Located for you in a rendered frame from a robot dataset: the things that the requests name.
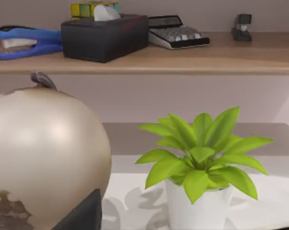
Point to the green plant in white pot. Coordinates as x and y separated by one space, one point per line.
201 172

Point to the wooden shelf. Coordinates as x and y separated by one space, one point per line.
206 62

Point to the black and white calculator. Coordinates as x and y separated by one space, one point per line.
177 36

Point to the blue stapler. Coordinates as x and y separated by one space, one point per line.
26 43

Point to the black tissue box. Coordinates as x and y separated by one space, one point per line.
103 38

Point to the beige globe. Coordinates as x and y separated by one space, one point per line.
43 148

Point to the yellow and green puzzle cube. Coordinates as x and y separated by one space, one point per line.
83 10

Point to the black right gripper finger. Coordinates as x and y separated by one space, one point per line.
86 215

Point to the small black stapler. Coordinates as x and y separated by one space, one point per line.
242 31

